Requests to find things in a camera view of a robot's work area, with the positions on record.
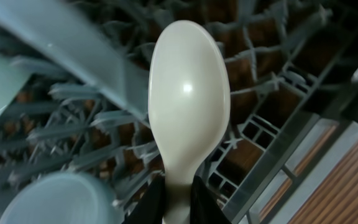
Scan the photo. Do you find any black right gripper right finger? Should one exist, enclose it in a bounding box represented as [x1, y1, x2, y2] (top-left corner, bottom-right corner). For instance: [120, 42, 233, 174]
[190, 175, 231, 224]

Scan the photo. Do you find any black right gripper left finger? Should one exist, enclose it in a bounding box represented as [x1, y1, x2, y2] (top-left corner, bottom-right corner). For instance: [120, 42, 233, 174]
[122, 177, 166, 224]

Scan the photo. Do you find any light blue bowl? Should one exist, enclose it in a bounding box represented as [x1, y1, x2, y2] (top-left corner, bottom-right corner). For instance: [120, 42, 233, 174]
[0, 172, 124, 224]

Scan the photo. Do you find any white plastic spoon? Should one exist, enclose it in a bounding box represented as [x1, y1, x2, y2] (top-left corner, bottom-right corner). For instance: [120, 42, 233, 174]
[148, 20, 231, 224]

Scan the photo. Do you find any light blue plate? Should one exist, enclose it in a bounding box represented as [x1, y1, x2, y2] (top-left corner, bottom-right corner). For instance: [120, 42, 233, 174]
[0, 0, 148, 120]

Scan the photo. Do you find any grey dishwasher rack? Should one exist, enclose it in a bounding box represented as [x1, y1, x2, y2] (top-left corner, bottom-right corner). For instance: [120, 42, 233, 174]
[0, 0, 358, 219]

